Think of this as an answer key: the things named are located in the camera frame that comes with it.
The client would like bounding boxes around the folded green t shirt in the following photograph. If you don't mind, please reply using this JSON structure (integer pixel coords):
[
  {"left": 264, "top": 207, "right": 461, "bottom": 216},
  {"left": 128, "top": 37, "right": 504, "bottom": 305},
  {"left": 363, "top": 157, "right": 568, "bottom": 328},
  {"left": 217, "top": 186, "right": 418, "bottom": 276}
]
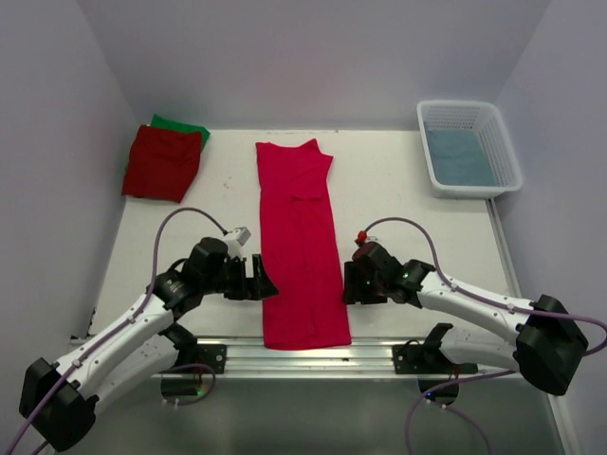
[{"left": 150, "top": 114, "right": 211, "bottom": 148}]

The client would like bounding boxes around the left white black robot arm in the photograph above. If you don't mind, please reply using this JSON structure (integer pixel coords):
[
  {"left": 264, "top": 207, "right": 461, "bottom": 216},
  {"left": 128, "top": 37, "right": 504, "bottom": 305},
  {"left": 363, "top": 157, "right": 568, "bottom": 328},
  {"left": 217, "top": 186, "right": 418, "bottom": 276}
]
[{"left": 19, "top": 237, "right": 279, "bottom": 452}]

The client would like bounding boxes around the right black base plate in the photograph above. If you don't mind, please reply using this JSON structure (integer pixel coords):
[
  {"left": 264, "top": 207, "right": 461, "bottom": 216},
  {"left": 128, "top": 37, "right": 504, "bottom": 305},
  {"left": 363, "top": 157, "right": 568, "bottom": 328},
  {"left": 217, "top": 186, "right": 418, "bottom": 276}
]
[{"left": 392, "top": 343, "right": 478, "bottom": 374}]

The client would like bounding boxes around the aluminium mounting rail frame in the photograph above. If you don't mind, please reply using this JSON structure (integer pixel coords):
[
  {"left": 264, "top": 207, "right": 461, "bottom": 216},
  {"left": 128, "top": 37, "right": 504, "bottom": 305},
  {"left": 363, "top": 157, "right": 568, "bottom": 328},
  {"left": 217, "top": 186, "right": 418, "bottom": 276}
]
[{"left": 37, "top": 198, "right": 582, "bottom": 455}]

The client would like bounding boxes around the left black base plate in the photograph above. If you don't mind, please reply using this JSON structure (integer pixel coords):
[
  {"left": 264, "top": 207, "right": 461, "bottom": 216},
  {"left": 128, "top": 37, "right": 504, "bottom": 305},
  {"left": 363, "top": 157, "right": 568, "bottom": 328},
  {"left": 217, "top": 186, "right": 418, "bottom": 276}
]
[{"left": 193, "top": 343, "right": 228, "bottom": 374}]

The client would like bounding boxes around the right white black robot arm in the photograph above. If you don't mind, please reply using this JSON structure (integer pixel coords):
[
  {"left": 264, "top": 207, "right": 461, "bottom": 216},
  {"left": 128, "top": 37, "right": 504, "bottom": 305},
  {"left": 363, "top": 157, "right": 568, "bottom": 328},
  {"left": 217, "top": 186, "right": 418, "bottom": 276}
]
[{"left": 343, "top": 242, "right": 588, "bottom": 396}]

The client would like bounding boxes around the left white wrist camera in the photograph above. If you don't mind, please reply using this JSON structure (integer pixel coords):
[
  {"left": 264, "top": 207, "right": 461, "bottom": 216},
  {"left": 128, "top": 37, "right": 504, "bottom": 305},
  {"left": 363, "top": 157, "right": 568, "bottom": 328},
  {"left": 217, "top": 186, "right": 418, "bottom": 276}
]
[{"left": 222, "top": 227, "right": 251, "bottom": 258}]

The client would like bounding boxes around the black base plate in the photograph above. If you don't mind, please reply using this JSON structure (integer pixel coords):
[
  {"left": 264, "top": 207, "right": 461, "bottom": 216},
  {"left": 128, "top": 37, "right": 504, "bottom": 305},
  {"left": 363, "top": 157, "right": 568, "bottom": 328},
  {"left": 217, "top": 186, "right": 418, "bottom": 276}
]
[
  {"left": 392, "top": 343, "right": 478, "bottom": 374},
  {"left": 193, "top": 343, "right": 228, "bottom": 374}
]

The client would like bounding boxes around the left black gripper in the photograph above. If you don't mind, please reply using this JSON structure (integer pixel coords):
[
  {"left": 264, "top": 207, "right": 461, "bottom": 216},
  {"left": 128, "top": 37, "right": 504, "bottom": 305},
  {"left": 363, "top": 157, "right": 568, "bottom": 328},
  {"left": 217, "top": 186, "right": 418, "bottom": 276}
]
[{"left": 202, "top": 253, "right": 278, "bottom": 300}]

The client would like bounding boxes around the white plastic mesh basket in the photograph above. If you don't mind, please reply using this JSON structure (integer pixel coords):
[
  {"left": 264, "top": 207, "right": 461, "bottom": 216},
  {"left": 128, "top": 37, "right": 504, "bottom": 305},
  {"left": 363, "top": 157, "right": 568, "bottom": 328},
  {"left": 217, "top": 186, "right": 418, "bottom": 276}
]
[{"left": 416, "top": 100, "right": 523, "bottom": 199}]

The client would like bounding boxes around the crimson pink t shirt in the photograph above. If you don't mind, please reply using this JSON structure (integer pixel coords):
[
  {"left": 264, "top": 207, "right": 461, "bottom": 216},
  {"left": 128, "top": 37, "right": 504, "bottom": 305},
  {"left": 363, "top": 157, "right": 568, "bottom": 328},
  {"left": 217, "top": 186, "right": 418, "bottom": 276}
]
[{"left": 256, "top": 139, "right": 352, "bottom": 351}]

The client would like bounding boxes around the folded dark red t shirt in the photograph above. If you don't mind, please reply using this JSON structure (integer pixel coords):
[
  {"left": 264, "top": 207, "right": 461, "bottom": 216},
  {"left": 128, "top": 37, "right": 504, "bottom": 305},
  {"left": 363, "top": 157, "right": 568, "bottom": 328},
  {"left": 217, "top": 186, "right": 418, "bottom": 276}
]
[{"left": 121, "top": 125, "right": 203, "bottom": 204}]

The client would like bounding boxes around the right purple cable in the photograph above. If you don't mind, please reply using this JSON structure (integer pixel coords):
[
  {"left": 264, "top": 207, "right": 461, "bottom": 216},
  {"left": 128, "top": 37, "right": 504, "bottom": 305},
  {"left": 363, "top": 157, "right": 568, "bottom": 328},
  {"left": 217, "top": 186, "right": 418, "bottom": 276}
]
[{"left": 362, "top": 217, "right": 607, "bottom": 455}]

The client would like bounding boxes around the blue t shirt in basket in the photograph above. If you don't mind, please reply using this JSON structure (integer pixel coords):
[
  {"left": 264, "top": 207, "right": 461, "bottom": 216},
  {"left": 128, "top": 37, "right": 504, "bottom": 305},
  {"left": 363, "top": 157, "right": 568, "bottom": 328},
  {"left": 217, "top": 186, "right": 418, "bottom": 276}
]
[{"left": 426, "top": 129, "right": 497, "bottom": 187}]

